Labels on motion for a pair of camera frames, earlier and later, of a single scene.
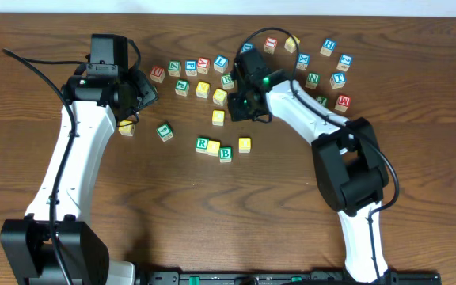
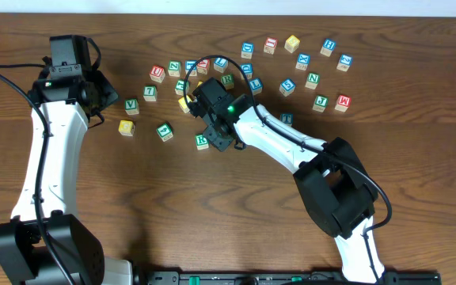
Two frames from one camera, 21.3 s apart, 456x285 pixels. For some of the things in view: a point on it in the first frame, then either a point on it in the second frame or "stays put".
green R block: (202, 145) stays put
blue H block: (328, 47) stays put
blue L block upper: (220, 63) stays put
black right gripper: (235, 112) to (216, 142)
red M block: (343, 103) stays put
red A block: (203, 65) stays put
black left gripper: (142, 95) to (104, 92)
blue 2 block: (345, 62) stays put
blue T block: (338, 80) to (286, 118)
